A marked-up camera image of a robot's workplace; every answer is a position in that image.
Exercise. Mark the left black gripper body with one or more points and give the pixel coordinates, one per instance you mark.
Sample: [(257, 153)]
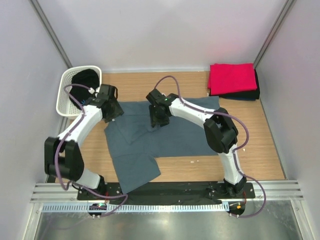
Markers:
[(116, 111)]

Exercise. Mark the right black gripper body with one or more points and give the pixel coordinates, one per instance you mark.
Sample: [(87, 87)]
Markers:
[(156, 118)]

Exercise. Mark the blue-grey t shirt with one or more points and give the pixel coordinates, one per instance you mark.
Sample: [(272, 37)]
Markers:
[(134, 144)]

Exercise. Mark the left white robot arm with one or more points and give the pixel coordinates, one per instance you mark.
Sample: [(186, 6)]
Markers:
[(62, 154)]

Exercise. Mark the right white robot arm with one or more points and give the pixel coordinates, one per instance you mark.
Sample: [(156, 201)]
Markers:
[(220, 132)]

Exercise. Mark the white perforated plastic basket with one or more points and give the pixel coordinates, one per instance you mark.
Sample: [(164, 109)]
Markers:
[(64, 106)]

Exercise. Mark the folded red t shirt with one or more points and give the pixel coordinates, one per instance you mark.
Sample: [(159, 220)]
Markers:
[(231, 78)]

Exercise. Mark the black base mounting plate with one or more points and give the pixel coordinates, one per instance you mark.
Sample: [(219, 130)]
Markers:
[(185, 193)]

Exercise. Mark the folded navy t shirt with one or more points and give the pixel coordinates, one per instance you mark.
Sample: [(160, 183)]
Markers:
[(239, 99)]

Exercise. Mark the folded black t shirt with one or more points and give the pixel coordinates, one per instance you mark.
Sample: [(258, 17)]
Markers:
[(251, 94)]

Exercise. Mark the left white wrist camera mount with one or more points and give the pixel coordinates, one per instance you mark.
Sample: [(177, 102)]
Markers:
[(92, 91)]

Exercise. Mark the white slotted cable duct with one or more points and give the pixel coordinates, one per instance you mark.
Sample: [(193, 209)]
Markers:
[(105, 208)]

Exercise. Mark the aluminium frame rail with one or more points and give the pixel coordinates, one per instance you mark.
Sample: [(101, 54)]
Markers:
[(275, 190)]

